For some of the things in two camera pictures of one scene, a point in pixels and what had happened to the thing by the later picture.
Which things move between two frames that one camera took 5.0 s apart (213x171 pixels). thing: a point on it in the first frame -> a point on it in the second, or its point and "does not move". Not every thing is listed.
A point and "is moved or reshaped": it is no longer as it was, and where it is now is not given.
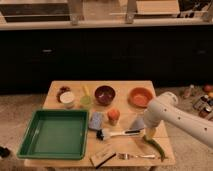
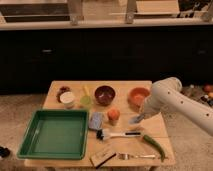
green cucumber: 156,145 does not move
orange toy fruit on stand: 113,116 does not move
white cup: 67,98 does not move
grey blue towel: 137,124 is moved or reshaped
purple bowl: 104,94 does not move
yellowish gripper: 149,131 -> 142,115
